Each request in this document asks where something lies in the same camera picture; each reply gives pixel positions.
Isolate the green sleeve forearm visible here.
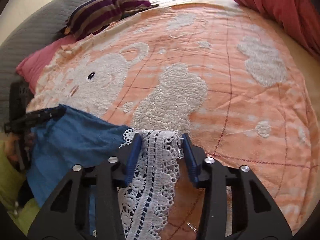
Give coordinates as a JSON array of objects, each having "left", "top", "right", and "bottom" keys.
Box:
[{"left": 1, "top": 134, "right": 40, "bottom": 235}]

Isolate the blue denim pants lace hem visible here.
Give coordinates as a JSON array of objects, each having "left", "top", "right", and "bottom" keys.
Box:
[{"left": 27, "top": 105, "right": 182, "bottom": 239}]

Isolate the peach white bunny blanket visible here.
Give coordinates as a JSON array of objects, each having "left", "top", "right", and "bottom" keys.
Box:
[{"left": 28, "top": 4, "right": 319, "bottom": 232}]

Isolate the purple striped blanket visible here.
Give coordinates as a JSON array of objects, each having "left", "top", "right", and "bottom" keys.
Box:
[{"left": 60, "top": 0, "right": 157, "bottom": 41}]

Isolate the grey quilted pillow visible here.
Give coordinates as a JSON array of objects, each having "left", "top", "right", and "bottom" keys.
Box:
[{"left": 1, "top": 0, "right": 89, "bottom": 125}]

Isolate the red pillow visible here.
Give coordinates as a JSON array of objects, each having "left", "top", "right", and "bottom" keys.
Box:
[{"left": 234, "top": 0, "right": 319, "bottom": 60}]

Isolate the pink pillow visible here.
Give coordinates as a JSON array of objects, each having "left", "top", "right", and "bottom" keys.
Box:
[{"left": 16, "top": 35, "right": 76, "bottom": 94}]

